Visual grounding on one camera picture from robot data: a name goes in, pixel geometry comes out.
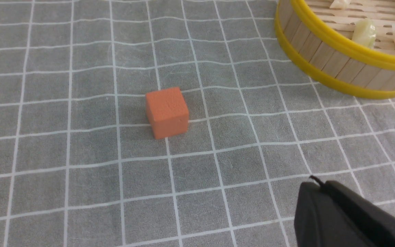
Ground orange foam cube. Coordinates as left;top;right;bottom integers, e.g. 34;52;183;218
145;86;189;139

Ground pale green dumpling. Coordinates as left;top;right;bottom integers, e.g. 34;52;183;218
351;18;376;49

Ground grey checked tablecloth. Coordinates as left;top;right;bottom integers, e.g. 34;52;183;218
0;0;395;247

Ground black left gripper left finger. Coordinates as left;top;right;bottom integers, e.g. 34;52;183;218
294;176;385;247

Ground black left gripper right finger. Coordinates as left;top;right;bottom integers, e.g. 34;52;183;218
324;181;395;247

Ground yellow bamboo steamer tray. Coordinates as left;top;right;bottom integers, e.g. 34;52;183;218
274;0;395;99

